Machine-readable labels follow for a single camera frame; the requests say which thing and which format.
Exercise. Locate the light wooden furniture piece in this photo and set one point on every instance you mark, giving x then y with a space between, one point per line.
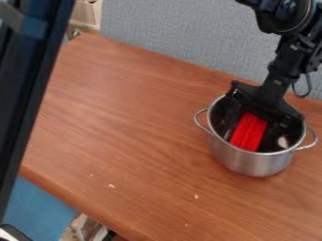
86 15

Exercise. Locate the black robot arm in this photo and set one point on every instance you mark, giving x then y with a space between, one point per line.
295 21

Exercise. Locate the dark object bottom corner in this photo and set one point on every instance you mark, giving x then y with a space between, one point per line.
11 234

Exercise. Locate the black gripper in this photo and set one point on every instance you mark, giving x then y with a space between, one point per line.
265 102

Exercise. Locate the wooden frame under table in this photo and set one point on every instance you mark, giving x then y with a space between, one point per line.
83 229

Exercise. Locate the red plastic block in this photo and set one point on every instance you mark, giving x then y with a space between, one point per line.
249 132

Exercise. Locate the dark blue arm link foreground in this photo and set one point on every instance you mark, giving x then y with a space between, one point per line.
32 29

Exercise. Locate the stainless steel pot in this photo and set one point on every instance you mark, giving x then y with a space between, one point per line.
249 163

